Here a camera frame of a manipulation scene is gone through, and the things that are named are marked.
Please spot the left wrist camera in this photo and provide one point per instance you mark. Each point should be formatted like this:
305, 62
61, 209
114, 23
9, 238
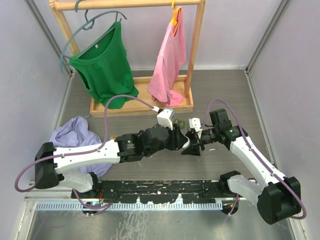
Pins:
165, 116

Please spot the lavender cloth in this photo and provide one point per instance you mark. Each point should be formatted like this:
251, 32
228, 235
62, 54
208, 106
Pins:
75, 133

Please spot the green t-shirt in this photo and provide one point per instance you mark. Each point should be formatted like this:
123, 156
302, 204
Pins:
104, 68

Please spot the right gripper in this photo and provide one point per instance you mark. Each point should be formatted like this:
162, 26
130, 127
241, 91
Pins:
194, 150

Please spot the wooden clothes rack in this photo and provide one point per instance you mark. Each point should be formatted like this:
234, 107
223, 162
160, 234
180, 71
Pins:
134, 107

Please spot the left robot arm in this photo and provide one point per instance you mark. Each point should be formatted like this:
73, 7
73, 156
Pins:
57, 166

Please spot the green pill box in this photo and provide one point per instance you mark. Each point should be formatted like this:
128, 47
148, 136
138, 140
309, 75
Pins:
179, 122

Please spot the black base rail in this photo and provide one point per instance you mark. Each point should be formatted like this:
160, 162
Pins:
201, 193

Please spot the pink t-shirt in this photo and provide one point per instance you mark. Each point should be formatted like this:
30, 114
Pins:
171, 57

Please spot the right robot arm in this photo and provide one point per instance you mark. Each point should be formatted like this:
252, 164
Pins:
275, 195

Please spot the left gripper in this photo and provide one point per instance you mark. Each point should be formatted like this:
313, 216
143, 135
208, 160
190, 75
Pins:
177, 139

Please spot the white pill bottle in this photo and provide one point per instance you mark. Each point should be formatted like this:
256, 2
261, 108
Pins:
186, 144

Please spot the grey-blue plastic hanger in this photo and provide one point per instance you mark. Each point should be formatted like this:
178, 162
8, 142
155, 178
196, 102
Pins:
88, 25

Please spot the orange-yellow plastic hanger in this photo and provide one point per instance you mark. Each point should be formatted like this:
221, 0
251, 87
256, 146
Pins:
176, 17

